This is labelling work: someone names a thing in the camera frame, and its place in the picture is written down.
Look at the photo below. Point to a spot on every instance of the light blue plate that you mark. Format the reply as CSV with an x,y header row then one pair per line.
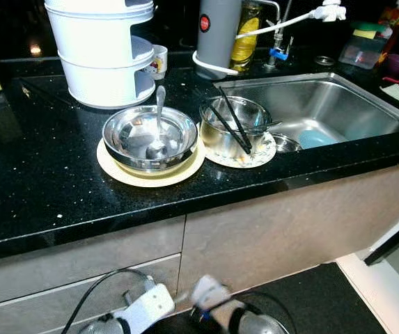
x,y
317,138

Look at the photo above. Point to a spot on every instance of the perforated steel steamer pot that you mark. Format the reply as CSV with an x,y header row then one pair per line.
x,y
287,142

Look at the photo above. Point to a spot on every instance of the stainless steel sink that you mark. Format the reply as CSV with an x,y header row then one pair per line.
x,y
338,104

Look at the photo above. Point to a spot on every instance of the clear plastic container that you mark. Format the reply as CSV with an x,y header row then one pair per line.
x,y
359,52

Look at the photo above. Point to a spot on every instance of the round steel countertop cap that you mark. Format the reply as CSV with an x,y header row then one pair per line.
x,y
324,60

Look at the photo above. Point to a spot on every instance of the yellow sponge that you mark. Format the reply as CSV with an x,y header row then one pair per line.
x,y
364,34

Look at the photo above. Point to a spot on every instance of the grey stone cabinet front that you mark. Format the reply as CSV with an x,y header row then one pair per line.
x,y
283,223

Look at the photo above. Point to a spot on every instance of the green sponge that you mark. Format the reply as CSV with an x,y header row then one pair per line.
x,y
370,26

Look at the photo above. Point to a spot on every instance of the red printed bottle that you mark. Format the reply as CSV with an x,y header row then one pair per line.
x,y
394,17

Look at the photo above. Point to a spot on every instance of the floral patterned plate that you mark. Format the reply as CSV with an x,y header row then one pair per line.
x,y
262,156

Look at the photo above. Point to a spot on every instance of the black floor mat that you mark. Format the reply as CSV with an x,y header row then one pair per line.
x,y
324,306

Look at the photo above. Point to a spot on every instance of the white faucet filter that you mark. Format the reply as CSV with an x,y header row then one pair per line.
x,y
329,12

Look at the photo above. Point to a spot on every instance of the black chopstick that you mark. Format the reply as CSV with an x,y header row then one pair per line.
x,y
235,118
225,125

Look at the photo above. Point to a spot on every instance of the steel faucet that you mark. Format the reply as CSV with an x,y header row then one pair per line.
x,y
276,38

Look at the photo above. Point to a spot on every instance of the small steel pot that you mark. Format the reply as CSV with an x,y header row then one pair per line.
x,y
216,142

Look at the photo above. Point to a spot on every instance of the yellow oil bottle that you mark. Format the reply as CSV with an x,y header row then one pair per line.
x,y
246,42

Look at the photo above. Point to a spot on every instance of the grey thermos jug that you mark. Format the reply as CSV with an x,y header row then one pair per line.
x,y
218,42

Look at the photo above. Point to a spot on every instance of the steel spoon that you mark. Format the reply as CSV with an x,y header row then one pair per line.
x,y
160,111

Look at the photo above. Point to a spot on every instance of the white printed mug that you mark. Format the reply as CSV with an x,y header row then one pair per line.
x,y
159,62

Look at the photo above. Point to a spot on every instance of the wide steel bowl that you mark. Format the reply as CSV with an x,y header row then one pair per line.
x,y
136,132

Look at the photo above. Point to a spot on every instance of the white tiered storage rack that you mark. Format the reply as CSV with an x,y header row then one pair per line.
x,y
102,83

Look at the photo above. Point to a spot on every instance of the shallow grey drawer front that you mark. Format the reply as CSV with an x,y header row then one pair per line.
x,y
81,261

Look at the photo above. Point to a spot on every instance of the deep grey drawer front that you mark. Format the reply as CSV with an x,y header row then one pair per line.
x,y
32,316

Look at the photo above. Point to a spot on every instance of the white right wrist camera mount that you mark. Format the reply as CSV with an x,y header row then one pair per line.
x,y
209,292

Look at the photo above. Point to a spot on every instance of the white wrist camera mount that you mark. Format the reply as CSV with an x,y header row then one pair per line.
x,y
209,292
150,309

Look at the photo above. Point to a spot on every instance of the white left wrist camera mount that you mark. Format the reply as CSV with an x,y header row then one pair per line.
x,y
150,309

